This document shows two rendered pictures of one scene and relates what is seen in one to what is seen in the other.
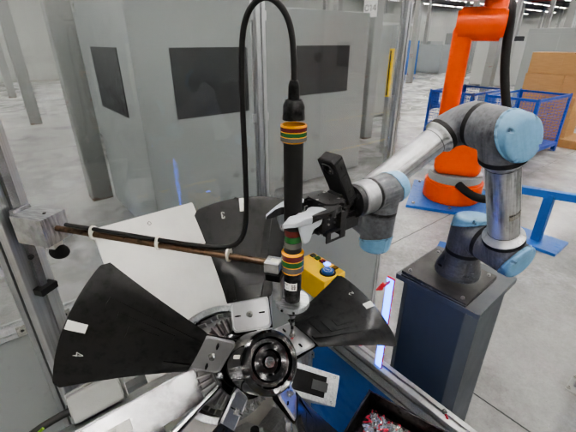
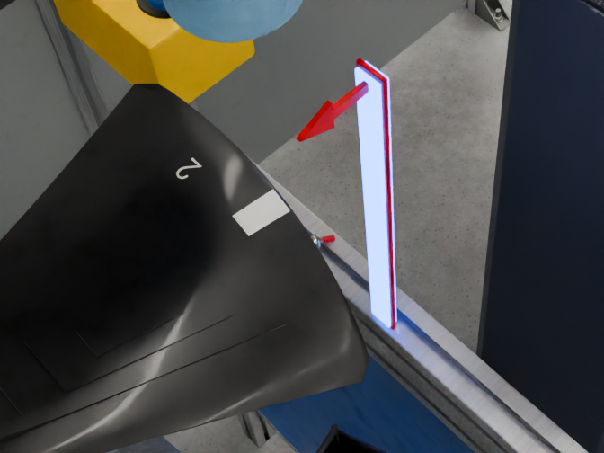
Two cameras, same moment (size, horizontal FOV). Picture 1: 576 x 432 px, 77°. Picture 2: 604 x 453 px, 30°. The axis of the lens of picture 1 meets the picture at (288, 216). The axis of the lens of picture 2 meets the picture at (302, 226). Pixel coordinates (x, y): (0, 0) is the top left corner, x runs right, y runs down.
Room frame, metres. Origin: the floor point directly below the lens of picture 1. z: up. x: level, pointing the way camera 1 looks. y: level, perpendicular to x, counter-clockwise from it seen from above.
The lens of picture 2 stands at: (0.37, -0.25, 1.73)
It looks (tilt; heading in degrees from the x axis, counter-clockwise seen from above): 57 degrees down; 4
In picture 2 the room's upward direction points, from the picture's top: 9 degrees counter-clockwise
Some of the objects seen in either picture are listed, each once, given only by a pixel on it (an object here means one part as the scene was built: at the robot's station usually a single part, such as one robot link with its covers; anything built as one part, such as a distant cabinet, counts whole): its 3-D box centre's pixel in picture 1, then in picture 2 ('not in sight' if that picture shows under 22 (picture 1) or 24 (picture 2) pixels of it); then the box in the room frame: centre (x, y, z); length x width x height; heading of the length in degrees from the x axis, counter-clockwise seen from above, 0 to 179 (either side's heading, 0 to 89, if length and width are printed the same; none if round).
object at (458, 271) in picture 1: (460, 260); not in sight; (1.10, -0.61, 1.07); 0.15 x 0.15 x 0.10
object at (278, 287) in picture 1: (287, 283); not in sight; (0.60, 0.00, 1.33); 0.09 x 0.07 x 0.10; 74
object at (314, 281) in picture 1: (317, 278); (148, 8); (1.06, -0.10, 1.02); 0.16 x 0.10 x 0.11; 39
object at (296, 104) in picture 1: (292, 213); not in sight; (0.60, -0.01, 1.49); 0.04 x 0.04 x 0.46
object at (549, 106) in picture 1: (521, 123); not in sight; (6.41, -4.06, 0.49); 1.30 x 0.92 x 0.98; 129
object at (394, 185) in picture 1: (383, 191); not in sight; (0.77, -0.22, 1.46); 0.11 x 0.08 x 0.09; 129
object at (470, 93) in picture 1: (463, 115); not in sight; (7.18, -3.38, 0.49); 1.27 x 0.88 x 0.98; 129
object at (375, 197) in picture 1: (360, 197); not in sight; (0.72, -0.16, 1.47); 0.08 x 0.05 x 0.08; 39
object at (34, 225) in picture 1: (39, 225); not in sight; (0.78, 0.59, 1.37); 0.10 x 0.07 x 0.09; 74
